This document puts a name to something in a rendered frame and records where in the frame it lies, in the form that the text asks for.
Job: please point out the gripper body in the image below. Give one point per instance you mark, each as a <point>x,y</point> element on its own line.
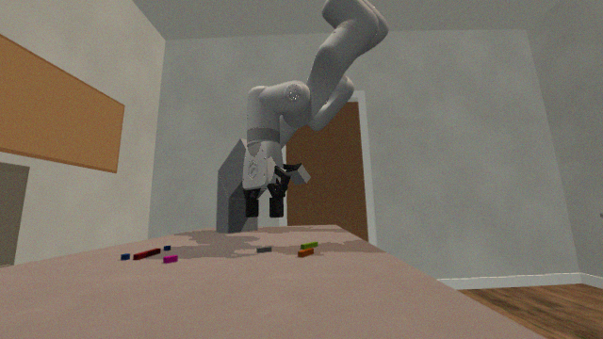
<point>261,157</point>

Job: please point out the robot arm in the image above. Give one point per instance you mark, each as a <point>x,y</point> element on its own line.
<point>275,113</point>

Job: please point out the lime green rod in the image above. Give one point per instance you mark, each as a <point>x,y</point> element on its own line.
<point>309,245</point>

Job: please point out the red rod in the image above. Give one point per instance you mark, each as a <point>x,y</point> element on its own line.
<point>145,254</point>

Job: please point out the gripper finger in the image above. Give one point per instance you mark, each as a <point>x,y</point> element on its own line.
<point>277,192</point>
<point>252,204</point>

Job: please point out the orange rod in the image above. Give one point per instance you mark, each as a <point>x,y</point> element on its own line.
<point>303,253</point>

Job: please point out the magenta rod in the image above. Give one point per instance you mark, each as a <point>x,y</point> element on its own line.
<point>170,259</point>

